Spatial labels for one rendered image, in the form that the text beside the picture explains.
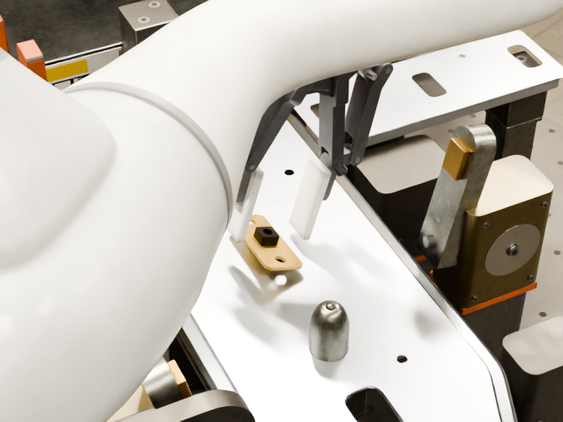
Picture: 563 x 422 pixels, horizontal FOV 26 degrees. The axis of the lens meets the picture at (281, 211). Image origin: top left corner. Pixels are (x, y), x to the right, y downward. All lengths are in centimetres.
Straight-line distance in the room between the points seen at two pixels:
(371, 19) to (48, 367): 33
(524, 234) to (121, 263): 70
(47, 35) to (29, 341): 92
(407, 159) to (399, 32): 53
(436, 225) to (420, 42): 40
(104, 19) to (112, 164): 87
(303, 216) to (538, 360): 24
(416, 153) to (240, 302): 28
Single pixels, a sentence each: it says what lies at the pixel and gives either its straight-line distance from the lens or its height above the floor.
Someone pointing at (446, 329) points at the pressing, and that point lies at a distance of 103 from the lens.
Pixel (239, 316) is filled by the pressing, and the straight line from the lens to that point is 103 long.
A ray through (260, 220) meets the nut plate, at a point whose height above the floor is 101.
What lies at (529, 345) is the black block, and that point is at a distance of 104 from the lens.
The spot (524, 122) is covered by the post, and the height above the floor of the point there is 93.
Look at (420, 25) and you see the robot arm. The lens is 70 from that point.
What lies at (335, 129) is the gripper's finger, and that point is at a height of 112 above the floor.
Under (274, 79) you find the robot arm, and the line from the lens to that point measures 62.
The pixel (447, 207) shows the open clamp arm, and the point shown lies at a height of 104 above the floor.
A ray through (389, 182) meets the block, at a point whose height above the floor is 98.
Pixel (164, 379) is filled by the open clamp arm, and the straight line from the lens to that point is 85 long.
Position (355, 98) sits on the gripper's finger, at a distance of 105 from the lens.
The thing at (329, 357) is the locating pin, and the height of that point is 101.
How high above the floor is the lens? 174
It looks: 41 degrees down
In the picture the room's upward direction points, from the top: straight up
